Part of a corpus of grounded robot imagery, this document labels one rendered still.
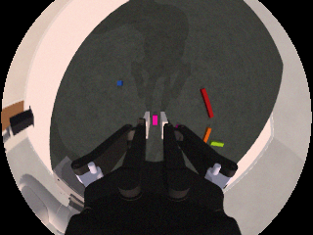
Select dark red rod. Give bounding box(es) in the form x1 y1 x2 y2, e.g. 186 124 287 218
200 88 214 118

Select orange rod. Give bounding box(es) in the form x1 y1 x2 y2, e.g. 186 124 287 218
202 127 211 143

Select lime green rod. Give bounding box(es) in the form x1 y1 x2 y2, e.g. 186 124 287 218
209 140 224 147

